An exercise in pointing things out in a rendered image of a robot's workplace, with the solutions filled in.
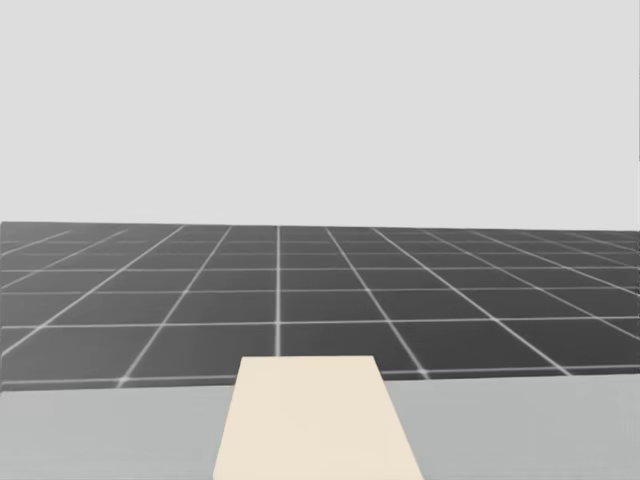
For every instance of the tall board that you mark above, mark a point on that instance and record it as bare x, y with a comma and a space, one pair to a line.
316, 420

